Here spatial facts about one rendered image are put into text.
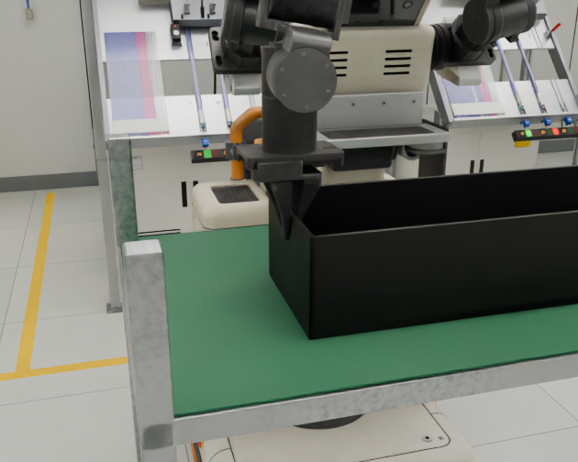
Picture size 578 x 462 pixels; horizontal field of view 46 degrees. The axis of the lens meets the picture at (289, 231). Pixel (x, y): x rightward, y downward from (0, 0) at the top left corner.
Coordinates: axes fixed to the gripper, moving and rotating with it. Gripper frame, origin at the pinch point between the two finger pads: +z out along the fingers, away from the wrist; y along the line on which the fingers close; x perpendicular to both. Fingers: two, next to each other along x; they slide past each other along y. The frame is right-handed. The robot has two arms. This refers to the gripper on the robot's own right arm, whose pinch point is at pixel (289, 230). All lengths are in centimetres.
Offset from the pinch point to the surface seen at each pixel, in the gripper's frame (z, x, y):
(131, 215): 4.3, 23.9, -15.8
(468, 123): 28, 201, 137
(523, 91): 16, 210, 170
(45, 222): 98, 326, -54
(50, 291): 100, 227, -47
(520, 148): 48, 231, 186
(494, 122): 28, 201, 150
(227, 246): 8.4, 19.6, -3.4
